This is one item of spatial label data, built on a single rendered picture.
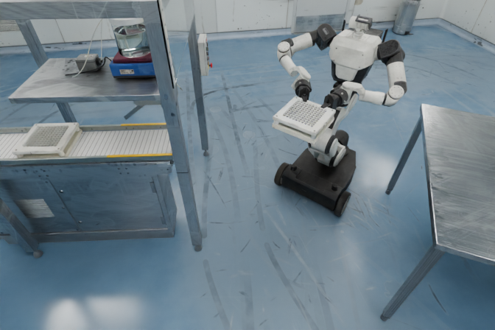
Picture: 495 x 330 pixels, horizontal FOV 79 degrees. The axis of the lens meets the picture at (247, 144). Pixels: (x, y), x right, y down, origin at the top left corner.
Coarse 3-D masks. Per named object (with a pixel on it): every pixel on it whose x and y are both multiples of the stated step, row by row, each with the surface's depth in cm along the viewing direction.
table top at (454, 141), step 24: (432, 120) 183; (456, 120) 183; (480, 120) 184; (432, 144) 166; (456, 144) 166; (480, 144) 166; (432, 168) 152; (456, 168) 152; (480, 168) 152; (432, 192) 140; (456, 192) 140; (480, 192) 140; (432, 216) 131; (456, 216) 130; (480, 216) 130; (432, 240) 124; (456, 240) 121; (480, 240) 121
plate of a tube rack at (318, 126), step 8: (296, 96) 168; (288, 104) 162; (312, 104) 162; (280, 112) 157; (296, 112) 157; (320, 112) 157; (328, 112) 157; (280, 120) 152; (288, 120) 151; (320, 120) 151; (328, 120) 152; (296, 128) 149; (304, 128) 146; (312, 128) 146; (320, 128) 147
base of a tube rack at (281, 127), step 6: (330, 120) 159; (276, 126) 156; (282, 126) 155; (288, 126) 155; (324, 126) 155; (288, 132) 153; (294, 132) 152; (300, 132) 152; (300, 138) 151; (306, 138) 149; (318, 138) 151
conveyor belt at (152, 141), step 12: (84, 132) 177; (96, 132) 177; (108, 132) 177; (120, 132) 177; (132, 132) 177; (144, 132) 177; (156, 132) 177; (0, 144) 168; (12, 144) 168; (84, 144) 168; (96, 144) 168; (108, 144) 168; (120, 144) 168; (132, 144) 169; (144, 144) 169; (156, 144) 169; (168, 144) 169; (0, 156) 161; (12, 156) 161
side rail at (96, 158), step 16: (0, 160) 154; (16, 160) 154; (32, 160) 154; (48, 160) 155; (64, 160) 155; (80, 160) 156; (96, 160) 156; (112, 160) 157; (128, 160) 157; (144, 160) 158
